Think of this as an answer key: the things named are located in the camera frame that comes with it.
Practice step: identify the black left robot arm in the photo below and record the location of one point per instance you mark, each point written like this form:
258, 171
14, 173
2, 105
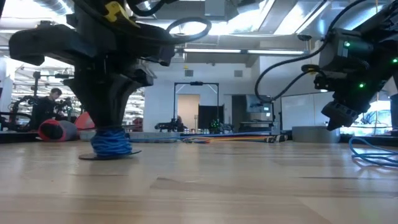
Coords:
93, 11

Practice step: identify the black background robot arm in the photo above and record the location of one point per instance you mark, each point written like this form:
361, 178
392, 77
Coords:
164, 126

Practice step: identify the black device with green lights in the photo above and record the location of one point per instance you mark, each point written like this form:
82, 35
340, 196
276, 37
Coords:
215, 124

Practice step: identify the grey duct tape roll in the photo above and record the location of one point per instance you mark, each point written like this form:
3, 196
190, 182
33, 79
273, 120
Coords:
315, 134

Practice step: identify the grey pouch with red rim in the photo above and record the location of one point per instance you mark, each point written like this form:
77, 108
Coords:
57, 130

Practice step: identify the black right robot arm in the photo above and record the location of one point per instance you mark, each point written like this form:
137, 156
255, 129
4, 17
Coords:
342, 53

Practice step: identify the black background robot rig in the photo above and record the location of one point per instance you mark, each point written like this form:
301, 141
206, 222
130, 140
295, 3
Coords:
36, 84

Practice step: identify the black panel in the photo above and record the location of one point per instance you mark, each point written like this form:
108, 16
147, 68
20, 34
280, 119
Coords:
208, 115

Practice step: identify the grey open tool case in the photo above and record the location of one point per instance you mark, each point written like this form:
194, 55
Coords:
155, 137

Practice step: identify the black metal table frame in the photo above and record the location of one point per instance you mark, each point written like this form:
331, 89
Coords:
18, 137

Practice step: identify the black gantry frame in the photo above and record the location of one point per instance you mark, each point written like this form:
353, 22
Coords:
196, 83

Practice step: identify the red shelving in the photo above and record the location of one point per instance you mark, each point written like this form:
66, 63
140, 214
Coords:
138, 124

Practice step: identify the whiteboard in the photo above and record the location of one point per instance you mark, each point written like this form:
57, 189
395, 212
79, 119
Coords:
298, 112

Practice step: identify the person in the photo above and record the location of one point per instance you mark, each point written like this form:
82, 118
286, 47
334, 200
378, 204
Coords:
179, 123
46, 109

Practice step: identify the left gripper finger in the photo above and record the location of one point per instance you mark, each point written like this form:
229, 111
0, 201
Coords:
93, 96
119, 93

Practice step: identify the ceiling light strip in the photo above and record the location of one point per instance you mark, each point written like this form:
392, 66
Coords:
211, 51
276, 52

